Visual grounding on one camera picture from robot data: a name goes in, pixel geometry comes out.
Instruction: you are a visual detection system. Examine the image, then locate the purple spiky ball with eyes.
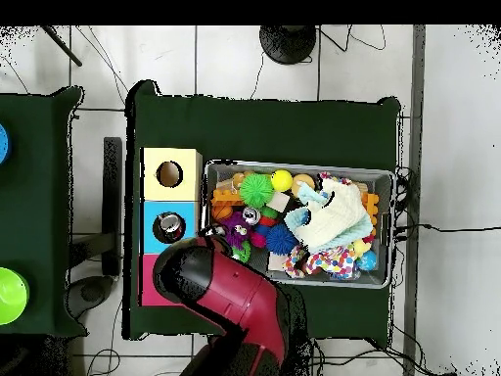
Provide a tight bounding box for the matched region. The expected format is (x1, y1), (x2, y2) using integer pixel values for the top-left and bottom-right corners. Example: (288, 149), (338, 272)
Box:
(218, 212), (253, 251)

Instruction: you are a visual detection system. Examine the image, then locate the silver can with pull tab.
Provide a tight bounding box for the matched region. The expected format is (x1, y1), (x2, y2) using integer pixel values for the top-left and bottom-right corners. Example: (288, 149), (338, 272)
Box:
(156, 214), (188, 242)

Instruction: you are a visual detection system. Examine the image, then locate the small orange plastic toy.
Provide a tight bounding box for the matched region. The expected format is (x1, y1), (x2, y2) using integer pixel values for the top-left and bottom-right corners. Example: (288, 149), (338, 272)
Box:
(363, 192), (381, 224)

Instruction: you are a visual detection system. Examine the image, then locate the wooden box with three holes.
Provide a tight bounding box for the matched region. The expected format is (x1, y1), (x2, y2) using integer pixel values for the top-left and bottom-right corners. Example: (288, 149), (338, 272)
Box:
(139, 147), (204, 306)

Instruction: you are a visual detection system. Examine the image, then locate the shallow clear mesh bin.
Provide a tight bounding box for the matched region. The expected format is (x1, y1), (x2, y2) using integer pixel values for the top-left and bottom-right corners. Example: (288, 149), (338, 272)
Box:
(199, 160), (395, 290)

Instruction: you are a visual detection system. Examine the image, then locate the small white black ball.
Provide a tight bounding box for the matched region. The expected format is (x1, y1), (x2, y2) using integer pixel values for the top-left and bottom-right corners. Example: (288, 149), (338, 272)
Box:
(241, 207), (262, 227)

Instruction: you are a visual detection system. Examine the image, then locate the green spiky rubber ball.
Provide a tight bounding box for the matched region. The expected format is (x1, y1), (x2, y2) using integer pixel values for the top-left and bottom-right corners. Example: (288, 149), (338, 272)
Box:
(239, 171), (276, 208)

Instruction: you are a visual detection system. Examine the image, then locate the orange toy building block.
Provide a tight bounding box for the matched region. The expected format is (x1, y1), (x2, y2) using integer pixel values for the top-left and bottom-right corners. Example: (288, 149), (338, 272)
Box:
(212, 190), (246, 220)

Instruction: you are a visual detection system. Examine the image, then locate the small wooden block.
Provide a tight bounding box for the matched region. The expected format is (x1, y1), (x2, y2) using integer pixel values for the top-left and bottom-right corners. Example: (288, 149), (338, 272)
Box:
(265, 191), (291, 214)
(267, 252), (288, 272)

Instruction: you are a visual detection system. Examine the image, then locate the pink spiky rubber ball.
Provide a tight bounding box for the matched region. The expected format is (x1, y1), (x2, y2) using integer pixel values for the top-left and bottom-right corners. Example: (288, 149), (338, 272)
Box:
(250, 228), (269, 251)

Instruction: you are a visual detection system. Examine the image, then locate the green toy with white eyes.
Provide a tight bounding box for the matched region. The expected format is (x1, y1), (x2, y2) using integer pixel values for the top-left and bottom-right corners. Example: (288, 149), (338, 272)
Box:
(233, 241), (253, 264)

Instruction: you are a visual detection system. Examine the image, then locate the tan orange ball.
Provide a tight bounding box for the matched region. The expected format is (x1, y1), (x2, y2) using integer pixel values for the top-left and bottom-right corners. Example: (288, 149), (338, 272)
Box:
(293, 172), (316, 193)

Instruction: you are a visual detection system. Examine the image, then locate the dark green table cloth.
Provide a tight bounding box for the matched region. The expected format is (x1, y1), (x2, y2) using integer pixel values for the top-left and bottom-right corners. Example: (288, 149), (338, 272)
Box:
(124, 77), (404, 346)

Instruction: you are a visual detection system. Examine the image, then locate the large colourful dotted cloth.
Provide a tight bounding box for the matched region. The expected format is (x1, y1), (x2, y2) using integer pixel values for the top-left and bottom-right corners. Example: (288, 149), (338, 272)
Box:
(283, 244), (360, 281)

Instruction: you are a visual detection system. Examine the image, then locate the mint green cloth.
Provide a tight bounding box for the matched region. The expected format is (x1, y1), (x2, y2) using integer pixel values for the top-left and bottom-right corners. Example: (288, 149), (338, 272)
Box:
(294, 183), (376, 254)

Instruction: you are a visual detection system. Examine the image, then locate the small blue yellow ball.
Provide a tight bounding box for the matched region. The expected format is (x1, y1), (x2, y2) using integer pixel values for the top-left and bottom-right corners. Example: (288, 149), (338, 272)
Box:
(351, 238), (380, 273)

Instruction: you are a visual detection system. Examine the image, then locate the black panel stand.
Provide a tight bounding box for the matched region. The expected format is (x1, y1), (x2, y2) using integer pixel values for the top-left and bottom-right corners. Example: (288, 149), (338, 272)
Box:
(103, 136), (124, 275)

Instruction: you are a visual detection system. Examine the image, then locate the black round stand base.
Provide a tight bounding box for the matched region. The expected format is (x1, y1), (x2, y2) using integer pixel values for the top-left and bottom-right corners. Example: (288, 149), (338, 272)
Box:
(259, 24), (318, 66)

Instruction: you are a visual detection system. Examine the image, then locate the grey round stand foot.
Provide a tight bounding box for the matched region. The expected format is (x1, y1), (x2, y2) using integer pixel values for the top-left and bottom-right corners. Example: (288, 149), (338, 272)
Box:
(66, 275), (114, 314)

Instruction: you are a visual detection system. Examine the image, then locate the green cloth side table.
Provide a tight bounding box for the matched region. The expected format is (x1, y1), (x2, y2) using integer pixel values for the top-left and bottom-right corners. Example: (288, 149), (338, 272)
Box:
(0, 85), (85, 338)

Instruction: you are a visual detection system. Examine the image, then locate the black pole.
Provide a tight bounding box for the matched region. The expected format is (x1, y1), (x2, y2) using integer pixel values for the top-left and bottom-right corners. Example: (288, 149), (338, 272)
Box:
(40, 24), (83, 68)

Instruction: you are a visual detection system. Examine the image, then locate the green round bowl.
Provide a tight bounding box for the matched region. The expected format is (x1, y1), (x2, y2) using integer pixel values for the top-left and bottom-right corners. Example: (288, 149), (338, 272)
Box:
(0, 266), (31, 326)

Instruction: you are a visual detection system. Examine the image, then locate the blue round object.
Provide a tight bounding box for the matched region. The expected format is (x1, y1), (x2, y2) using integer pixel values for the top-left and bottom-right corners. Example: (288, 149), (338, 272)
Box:
(0, 123), (11, 165)

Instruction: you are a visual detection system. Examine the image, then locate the black cable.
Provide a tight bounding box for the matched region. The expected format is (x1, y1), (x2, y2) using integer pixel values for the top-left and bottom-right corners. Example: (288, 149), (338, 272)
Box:
(394, 221), (501, 236)

